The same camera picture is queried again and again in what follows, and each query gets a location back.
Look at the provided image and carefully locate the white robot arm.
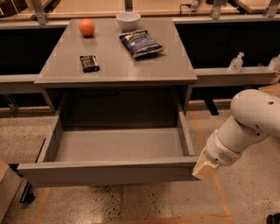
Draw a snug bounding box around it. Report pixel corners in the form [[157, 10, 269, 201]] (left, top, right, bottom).
[[192, 89, 280, 179]]

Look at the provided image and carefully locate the cardboard box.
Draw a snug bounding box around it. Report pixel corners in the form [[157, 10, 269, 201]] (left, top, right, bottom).
[[0, 160, 22, 223]]

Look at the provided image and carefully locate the blue chip bag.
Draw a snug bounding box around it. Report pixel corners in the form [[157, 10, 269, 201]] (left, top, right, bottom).
[[119, 30, 165, 59]]

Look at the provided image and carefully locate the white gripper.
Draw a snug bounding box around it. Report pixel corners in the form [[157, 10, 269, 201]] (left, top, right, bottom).
[[192, 130, 242, 180]]

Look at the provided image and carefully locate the black metal stand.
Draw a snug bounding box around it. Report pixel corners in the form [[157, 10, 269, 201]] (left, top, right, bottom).
[[9, 164, 35, 204]]

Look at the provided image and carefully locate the orange fruit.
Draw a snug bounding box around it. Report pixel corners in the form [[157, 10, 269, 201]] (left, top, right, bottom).
[[79, 18, 95, 37]]

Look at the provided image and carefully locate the grey top drawer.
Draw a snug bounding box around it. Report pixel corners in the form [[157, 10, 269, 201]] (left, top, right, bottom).
[[18, 100, 196, 187]]

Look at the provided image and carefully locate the grey drawer cabinet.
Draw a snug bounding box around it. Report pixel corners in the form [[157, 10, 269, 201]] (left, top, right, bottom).
[[34, 17, 198, 130]]

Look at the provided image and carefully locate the grey bench rail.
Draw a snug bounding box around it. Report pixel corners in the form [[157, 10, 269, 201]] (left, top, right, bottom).
[[193, 66, 276, 87]]

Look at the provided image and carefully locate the white bowl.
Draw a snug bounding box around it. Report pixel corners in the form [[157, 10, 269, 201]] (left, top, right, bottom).
[[116, 11, 141, 31]]

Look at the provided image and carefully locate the black snack bar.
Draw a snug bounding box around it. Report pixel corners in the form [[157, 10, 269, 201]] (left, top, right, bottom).
[[80, 55, 100, 73]]

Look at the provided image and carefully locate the clear sanitizer bottle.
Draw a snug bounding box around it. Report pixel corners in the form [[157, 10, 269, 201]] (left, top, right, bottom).
[[228, 52, 244, 73]]

